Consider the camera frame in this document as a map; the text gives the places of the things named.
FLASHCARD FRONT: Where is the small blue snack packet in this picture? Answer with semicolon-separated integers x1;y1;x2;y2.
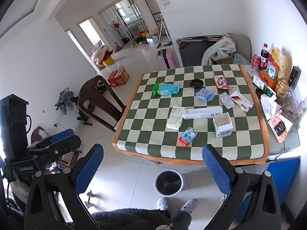
195;88;215;102

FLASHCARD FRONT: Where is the brown cardboard box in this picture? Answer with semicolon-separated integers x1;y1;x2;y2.
212;53;234;65

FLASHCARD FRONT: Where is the white labelled box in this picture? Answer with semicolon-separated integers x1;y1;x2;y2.
252;75;268;89

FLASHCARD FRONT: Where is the red drink can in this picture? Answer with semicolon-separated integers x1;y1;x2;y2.
252;54;262;69

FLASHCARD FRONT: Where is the black dumbbell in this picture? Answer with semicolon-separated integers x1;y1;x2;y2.
83;189;100;209

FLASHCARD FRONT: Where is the person's dark fuzzy clothing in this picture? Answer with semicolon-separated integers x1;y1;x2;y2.
65;208;192;230

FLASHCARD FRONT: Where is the black device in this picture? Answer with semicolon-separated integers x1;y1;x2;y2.
289;66;302;87

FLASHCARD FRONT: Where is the striped white medicine box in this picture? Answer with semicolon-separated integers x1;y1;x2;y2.
229;90;254;113

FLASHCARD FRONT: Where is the white jacket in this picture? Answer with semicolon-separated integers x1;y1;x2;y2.
201;35;237;65

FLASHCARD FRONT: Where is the folding ladder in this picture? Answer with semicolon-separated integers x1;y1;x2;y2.
155;14;169;46

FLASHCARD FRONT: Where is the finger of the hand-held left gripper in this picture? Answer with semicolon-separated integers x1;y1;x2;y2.
28;135;81;160
27;128;75;149

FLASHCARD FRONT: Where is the red white snack packet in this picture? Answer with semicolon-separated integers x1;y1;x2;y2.
213;75;233;90

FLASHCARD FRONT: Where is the yellow snack bag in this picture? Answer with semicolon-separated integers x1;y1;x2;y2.
271;48;288;77

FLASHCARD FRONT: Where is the small white blue carton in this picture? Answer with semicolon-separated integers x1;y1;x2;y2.
268;62;279;80

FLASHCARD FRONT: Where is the blue red milk carton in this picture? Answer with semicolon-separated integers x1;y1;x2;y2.
177;126;198;147

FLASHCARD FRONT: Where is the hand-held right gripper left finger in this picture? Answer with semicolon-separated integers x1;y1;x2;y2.
24;144;104;230

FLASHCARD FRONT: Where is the brown wooden chair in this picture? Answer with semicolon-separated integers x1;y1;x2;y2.
76;75;127;133

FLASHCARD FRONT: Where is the white crumpled tissue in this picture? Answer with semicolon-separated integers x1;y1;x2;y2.
260;93;281;121

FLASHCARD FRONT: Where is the grey slipper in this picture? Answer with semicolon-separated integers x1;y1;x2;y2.
157;197;170;212
180;198;199;214

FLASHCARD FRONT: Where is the silver blister pack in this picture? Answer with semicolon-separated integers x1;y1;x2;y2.
218;92;237;110

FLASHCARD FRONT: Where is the black coat rack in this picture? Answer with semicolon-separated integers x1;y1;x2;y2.
114;7;135;44

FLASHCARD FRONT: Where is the red cardboard box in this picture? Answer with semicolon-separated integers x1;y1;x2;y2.
107;70;118;87
115;65;130;87

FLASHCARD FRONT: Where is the green wet wipes packet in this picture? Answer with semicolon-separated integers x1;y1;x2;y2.
153;82;180;97

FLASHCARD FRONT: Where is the green checkered tablecloth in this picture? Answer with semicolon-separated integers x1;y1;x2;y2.
112;64;270;166

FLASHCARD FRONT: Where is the round white waste bin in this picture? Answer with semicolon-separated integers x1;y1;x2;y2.
154;169;185;198

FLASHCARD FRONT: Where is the cola bottle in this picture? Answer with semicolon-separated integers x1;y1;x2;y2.
260;43;270;71

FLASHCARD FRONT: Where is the pink suitcase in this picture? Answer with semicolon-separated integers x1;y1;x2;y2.
157;48;178;70

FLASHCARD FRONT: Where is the flat white printed box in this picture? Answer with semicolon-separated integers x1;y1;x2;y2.
166;106;185;130

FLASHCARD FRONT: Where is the open white green carton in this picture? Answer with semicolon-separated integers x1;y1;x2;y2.
212;112;234;139

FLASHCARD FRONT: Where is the grey cloth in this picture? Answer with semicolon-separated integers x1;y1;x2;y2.
55;88;75;118

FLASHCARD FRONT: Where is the blue plastic stool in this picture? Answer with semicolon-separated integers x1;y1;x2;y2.
234;156;301;224

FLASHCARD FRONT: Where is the green white box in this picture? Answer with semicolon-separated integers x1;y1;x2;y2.
265;86;278;99

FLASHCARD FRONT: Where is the long white box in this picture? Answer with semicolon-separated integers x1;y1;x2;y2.
182;107;224;120

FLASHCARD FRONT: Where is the orange box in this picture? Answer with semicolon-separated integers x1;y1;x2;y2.
260;70;279;90

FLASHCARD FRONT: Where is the yellow bucket with clothes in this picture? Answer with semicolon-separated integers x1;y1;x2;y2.
90;45;115;67

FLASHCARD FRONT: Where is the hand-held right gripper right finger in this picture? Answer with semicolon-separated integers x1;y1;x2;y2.
202;144;281;230

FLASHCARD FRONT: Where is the black exercise machine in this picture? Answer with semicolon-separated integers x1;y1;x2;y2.
71;95;93;125

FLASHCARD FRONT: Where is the orange white packet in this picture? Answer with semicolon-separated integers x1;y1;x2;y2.
268;113;294;143

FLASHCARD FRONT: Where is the grey folding bed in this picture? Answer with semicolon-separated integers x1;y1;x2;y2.
177;33;252;68

